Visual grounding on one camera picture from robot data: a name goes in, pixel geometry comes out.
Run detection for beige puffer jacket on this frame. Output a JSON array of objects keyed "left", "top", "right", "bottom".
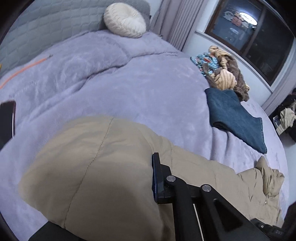
[{"left": 18, "top": 116, "right": 284, "bottom": 240}]

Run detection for brown striped clothes pile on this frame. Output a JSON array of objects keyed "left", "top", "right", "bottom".
[{"left": 206, "top": 46, "right": 249, "bottom": 102}]

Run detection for folded blue jeans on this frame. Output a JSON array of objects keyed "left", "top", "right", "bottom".
[{"left": 205, "top": 88, "right": 267, "bottom": 154}]

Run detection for cream striped hanging garment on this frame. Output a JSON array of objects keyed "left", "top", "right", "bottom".
[{"left": 276, "top": 108, "right": 296, "bottom": 135}]

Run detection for black smartphone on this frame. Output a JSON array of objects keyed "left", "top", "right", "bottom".
[{"left": 0, "top": 100, "right": 16, "bottom": 149}]

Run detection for black coat on rack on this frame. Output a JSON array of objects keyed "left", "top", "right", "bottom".
[{"left": 269, "top": 88, "right": 296, "bottom": 142}]

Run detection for grey right curtain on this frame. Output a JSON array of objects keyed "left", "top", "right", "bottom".
[{"left": 262, "top": 39, "right": 295, "bottom": 115}]

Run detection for grey curtain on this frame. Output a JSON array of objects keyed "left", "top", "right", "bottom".
[
  {"left": 150, "top": 0, "right": 207, "bottom": 51},
  {"left": 262, "top": 39, "right": 295, "bottom": 115}
]

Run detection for lavender fleece blanket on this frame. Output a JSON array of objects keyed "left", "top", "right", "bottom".
[{"left": 1, "top": 33, "right": 288, "bottom": 240}]

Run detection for blue patterned garment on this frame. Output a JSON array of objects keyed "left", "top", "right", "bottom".
[{"left": 190, "top": 53, "right": 220, "bottom": 77}]

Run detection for dark framed window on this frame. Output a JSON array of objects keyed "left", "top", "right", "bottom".
[{"left": 205, "top": 0, "right": 295, "bottom": 86}]

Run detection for grey left curtain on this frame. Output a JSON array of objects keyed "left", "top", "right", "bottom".
[{"left": 150, "top": 0, "right": 207, "bottom": 51}]

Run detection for grey quilted headboard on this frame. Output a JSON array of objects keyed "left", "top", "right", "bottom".
[{"left": 1, "top": 1, "right": 152, "bottom": 81}]

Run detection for round cream pleated cushion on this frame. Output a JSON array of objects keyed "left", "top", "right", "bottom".
[{"left": 103, "top": 3, "right": 147, "bottom": 38}]

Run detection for orange charging cable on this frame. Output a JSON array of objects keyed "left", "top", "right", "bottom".
[{"left": 0, "top": 54, "right": 53, "bottom": 90}]

